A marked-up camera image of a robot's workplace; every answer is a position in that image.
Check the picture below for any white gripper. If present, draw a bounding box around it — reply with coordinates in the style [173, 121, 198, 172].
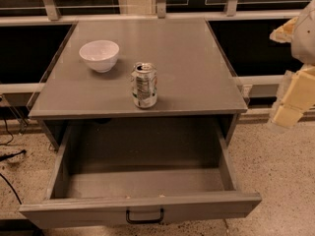
[267, 0, 315, 133]

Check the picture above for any silver 7up soda can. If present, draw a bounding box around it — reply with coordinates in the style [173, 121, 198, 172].
[131, 62, 158, 109]

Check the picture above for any open grey top drawer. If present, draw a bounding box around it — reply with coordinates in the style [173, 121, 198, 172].
[20, 116, 262, 229]

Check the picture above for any white ceramic bowl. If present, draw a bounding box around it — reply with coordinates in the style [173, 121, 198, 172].
[79, 40, 120, 73]

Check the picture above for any metal window railing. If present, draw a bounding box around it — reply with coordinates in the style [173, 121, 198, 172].
[0, 0, 311, 25]

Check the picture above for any black drawer handle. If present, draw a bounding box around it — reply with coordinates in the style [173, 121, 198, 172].
[125, 208, 164, 225]

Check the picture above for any black floor cable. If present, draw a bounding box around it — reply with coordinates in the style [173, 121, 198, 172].
[0, 111, 28, 206]

